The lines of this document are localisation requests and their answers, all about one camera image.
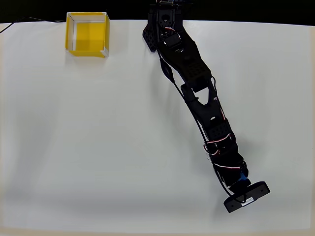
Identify yellow open cardboard box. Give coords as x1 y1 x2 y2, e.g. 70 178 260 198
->
64 11 110 59

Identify black bar-shaped webcam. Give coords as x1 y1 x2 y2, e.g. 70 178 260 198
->
223 181 271 213

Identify red white servo wires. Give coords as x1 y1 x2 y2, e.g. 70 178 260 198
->
203 134 243 173

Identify thin black cable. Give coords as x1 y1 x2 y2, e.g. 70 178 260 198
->
0 16 67 34

